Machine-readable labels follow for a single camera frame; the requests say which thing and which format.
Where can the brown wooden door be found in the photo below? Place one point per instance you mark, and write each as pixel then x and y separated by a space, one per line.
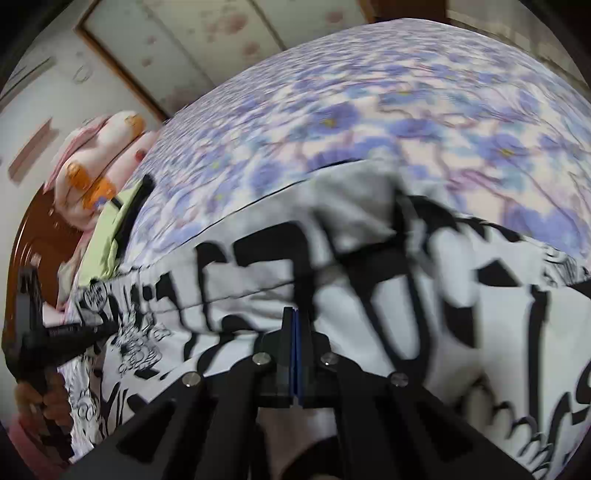
pixel 406 7

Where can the wooden headboard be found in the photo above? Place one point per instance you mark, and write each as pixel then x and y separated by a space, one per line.
pixel 41 240

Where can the green black folded garment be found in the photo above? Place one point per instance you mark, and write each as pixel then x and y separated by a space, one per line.
pixel 104 240

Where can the floral door wardrobe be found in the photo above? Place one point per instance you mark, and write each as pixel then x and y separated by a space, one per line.
pixel 184 37

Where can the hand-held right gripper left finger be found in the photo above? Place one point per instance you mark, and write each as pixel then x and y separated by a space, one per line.
pixel 288 350

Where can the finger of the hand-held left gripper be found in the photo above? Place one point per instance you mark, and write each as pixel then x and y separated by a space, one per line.
pixel 74 334

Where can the pink bed sheet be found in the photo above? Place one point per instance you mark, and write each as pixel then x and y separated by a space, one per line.
pixel 69 286

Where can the person's left forearm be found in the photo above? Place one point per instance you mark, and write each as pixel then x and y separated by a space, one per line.
pixel 27 447

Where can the person's left hand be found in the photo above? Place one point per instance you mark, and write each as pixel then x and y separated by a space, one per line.
pixel 41 397

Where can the purple cat print blanket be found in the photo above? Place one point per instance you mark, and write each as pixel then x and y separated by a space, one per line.
pixel 369 92

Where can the rolled pink bear quilt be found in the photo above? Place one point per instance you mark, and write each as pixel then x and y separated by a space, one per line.
pixel 111 152

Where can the white wall shelf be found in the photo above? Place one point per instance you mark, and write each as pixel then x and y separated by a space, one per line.
pixel 32 147

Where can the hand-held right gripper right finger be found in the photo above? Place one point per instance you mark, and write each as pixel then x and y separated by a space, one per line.
pixel 302 355

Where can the black white printed jacket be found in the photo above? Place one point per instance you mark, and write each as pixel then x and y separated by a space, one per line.
pixel 258 249

